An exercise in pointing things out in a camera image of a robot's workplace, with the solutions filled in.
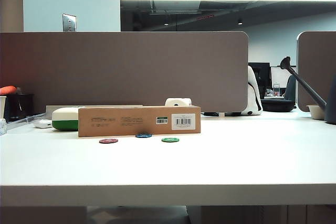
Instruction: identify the brown cardboard box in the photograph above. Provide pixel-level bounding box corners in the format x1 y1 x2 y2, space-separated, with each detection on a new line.
78 105 202 137

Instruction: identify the white tape roll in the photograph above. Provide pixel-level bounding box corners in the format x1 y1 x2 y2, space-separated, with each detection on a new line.
164 98 193 108

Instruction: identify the wide brown desk divider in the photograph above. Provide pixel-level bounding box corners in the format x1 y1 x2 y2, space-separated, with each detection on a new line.
0 31 249 113

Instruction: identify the white and black plush figure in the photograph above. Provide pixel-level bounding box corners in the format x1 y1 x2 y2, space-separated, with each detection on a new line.
240 66 264 116

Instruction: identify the black computer monitor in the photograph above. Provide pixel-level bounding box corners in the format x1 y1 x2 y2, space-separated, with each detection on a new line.
248 62 271 96

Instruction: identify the white and green oval case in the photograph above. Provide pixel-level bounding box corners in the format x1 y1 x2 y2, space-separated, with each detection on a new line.
51 106 86 132

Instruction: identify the black seat cushion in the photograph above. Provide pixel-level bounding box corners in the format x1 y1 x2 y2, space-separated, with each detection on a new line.
261 99 295 112

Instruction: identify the bright white monitor screen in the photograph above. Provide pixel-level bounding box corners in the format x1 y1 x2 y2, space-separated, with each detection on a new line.
270 66 297 88

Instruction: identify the dark office chair back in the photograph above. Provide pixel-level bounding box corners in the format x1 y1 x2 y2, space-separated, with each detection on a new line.
285 74 297 101

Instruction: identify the small white earbud case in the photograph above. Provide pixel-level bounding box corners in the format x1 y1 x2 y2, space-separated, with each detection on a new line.
33 119 53 129

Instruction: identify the clear acrylic tray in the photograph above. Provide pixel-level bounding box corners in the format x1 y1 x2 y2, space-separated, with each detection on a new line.
6 112 47 130

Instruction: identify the black mesh container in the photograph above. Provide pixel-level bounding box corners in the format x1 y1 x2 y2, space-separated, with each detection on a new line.
5 93 35 122

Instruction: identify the white paper bowl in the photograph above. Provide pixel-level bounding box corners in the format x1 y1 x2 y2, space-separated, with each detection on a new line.
306 104 327 120

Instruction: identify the narrow brown desk divider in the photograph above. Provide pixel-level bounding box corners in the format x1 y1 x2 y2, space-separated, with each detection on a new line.
297 30 336 112

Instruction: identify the orange rounded object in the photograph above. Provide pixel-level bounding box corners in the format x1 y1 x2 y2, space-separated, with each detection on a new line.
0 86 18 95

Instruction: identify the gray watering can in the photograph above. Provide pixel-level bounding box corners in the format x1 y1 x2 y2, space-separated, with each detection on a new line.
280 56 336 125

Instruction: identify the white paper cup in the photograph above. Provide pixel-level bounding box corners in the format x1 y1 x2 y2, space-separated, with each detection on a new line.
0 95 7 119

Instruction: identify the metal wall outlet plate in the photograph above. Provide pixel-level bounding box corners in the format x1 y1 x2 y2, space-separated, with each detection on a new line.
62 13 77 32

